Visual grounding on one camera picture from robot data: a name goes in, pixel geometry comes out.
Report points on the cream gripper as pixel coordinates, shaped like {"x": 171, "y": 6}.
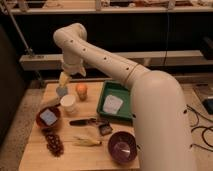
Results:
{"x": 65, "y": 77}

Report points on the white towel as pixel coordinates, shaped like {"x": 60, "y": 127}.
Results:
{"x": 112, "y": 104}

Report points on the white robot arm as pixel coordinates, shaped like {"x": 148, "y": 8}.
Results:
{"x": 157, "y": 101}

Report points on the small blue grey lid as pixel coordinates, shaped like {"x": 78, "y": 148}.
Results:
{"x": 61, "y": 91}

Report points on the orange fruit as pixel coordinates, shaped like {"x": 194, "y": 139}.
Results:
{"x": 81, "y": 89}

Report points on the white cup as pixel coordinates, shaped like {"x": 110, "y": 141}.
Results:
{"x": 68, "y": 103}

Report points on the blue sponge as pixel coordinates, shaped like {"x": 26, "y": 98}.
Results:
{"x": 48, "y": 117}

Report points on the green plastic tray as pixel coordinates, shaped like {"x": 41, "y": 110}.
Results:
{"x": 115, "y": 89}

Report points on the dark grape bunch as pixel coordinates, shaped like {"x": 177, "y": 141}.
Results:
{"x": 54, "y": 144}

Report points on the small dark box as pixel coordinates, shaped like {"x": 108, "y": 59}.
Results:
{"x": 105, "y": 129}

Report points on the yellow corn cob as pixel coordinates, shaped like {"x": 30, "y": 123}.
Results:
{"x": 80, "y": 141}

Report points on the purple bowl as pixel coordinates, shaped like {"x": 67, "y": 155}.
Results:
{"x": 122, "y": 147}

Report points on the metal shelf rack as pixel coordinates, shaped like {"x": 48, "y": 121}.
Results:
{"x": 126, "y": 33}

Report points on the black handled knife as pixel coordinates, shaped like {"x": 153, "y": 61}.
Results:
{"x": 83, "y": 122}

